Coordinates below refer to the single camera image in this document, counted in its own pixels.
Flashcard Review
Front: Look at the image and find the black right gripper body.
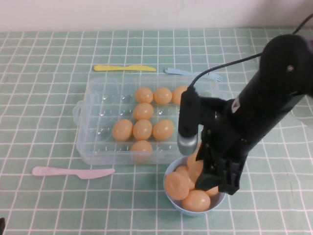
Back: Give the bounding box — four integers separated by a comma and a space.
201, 101, 273, 167

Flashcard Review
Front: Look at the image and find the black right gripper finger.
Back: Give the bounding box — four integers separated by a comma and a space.
195, 146, 222, 191
218, 160, 243, 196

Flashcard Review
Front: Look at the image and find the clear plastic egg box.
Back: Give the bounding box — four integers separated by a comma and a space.
72, 73, 234, 166

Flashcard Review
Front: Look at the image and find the light blue bowl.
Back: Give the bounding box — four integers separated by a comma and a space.
163, 155, 227, 217

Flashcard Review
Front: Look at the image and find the pink plastic knife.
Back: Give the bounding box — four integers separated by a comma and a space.
31, 166, 116, 180

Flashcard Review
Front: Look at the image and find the light blue plastic fork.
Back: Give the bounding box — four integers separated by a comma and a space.
163, 68, 224, 82

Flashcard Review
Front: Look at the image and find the mint green checked tablecloth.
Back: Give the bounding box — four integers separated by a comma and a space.
0, 28, 313, 235

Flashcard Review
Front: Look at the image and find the yellow plastic knife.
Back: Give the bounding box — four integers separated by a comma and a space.
94, 65, 157, 72

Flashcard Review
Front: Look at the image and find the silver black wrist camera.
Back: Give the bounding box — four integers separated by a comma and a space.
177, 88, 228, 156

